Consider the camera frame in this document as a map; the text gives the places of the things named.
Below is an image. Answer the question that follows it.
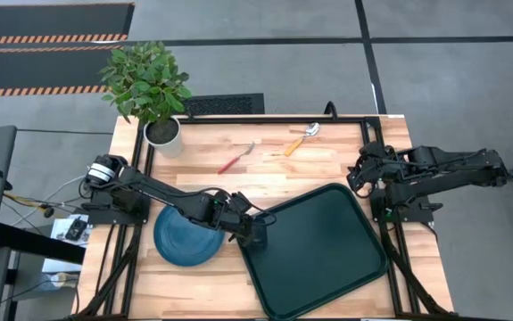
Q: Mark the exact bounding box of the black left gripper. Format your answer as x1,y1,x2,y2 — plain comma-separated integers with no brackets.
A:
213,192,270,247

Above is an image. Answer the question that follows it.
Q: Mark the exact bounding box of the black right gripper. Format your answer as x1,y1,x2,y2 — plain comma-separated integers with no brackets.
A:
347,141,400,198

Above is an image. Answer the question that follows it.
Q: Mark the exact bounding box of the red-handled metal fork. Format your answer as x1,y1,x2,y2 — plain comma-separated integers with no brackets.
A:
217,141,256,176

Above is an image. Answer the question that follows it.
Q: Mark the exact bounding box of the orange-handled metal spoon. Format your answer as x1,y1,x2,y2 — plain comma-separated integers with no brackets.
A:
283,122,321,158

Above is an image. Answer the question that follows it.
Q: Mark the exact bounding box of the blue round plate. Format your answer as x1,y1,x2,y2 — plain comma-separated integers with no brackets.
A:
153,204,227,268

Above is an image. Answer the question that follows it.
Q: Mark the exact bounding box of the dark green serving tray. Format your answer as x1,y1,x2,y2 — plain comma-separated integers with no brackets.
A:
236,182,390,321

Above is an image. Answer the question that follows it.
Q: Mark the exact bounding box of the white plant pot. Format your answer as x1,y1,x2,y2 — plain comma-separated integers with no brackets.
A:
143,116,185,160

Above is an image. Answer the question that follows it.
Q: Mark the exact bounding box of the black perforated floor mat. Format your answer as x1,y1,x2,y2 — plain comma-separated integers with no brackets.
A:
179,93,266,116

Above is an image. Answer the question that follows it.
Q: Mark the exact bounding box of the black handheld controller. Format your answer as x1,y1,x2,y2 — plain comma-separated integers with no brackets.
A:
65,217,89,243

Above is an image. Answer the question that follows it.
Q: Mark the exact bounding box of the green leafy plant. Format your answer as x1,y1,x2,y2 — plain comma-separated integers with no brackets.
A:
99,40,194,126

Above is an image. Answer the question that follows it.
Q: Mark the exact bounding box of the white paper sheet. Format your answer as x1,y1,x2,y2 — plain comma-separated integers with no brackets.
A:
41,213,91,274

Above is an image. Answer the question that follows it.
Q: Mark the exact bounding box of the black hazard-striped floor mat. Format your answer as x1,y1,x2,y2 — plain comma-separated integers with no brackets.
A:
0,2,136,45
0,44,123,98

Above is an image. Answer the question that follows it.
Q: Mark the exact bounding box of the black aluminium table frame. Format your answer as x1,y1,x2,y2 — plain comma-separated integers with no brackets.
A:
66,114,453,321

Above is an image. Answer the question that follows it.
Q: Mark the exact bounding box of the white cable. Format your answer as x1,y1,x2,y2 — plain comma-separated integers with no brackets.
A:
10,175,88,226

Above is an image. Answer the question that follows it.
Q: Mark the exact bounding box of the yellow cable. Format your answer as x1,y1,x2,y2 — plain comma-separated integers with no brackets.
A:
2,191,50,211

